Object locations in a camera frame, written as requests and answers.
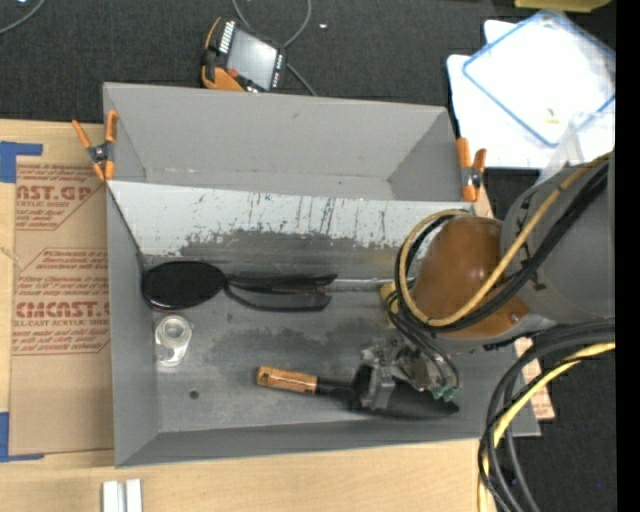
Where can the clear glass stopper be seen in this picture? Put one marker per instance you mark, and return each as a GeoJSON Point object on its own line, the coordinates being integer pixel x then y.
{"type": "Point", "coordinates": [172, 337]}

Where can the grey metal bin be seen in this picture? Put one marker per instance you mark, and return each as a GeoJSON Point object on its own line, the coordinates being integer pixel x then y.
{"type": "Point", "coordinates": [280, 345]}

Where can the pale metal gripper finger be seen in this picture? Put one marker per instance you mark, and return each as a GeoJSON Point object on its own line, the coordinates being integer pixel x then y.
{"type": "Point", "coordinates": [382, 392]}
{"type": "Point", "coordinates": [372, 354]}

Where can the brown cardboard board red print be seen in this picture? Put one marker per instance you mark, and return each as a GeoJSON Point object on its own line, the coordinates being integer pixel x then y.
{"type": "Point", "coordinates": [60, 280]}

